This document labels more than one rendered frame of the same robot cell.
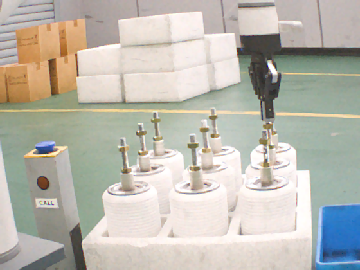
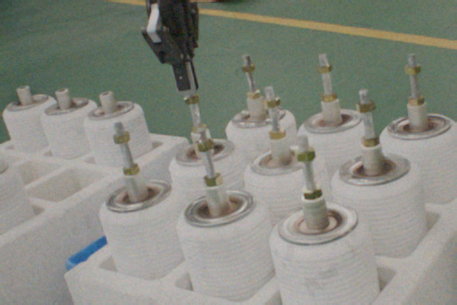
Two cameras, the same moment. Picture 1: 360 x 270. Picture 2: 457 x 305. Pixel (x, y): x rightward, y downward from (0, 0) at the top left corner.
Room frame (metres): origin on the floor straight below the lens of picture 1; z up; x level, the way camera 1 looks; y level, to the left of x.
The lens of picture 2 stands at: (1.73, 0.27, 0.56)
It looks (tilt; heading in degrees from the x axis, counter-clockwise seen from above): 24 degrees down; 205
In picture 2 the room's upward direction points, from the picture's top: 11 degrees counter-clockwise
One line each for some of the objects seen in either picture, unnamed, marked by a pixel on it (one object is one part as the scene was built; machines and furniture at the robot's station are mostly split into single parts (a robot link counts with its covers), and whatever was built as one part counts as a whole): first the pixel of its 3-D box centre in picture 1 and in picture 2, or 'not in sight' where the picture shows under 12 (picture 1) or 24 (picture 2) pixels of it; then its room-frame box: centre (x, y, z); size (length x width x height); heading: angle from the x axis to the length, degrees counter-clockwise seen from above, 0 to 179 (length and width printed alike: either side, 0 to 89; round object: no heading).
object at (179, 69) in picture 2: not in sight; (178, 70); (1.06, -0.16, 0.36); 0.03 x 0.01 x 0.05; 9
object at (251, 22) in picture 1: (267, 17); not in sight; (1.05, -0.18, 0.52); 0.11 x 0.09 x 0.06; 99
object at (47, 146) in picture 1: (45, 148); not in sight; (1.06, 0.25, 0.32); 0.04 x 0.04 x 0.02
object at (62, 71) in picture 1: (55, 74); not in sight; (4.84, 0.98, 0.15); 0.30 x 0.24 x 0.30; 56
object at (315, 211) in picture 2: (158, 148); (315, 211); (1.21, 0.04, 0.26); 0.02 x 0.02 x 0.03
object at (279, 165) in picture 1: (270, 164); (204, 152); (1.05, -0.16, 0.25); 0.08 x 0.08 x 0.01
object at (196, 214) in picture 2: (216, 151); (220, 209); (1.19, -0.07, 0.25); 0.08 x 0.08 x 0.01
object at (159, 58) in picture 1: (164, 54); not in sight; (3.79, 0.04, 0.27); 0.39 x 0.39 x 0.18; 56
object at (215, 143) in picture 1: (215, 145); (217, 197); (1.19, -0.07, 0.26); 0.02 x 0.02 x 0.03
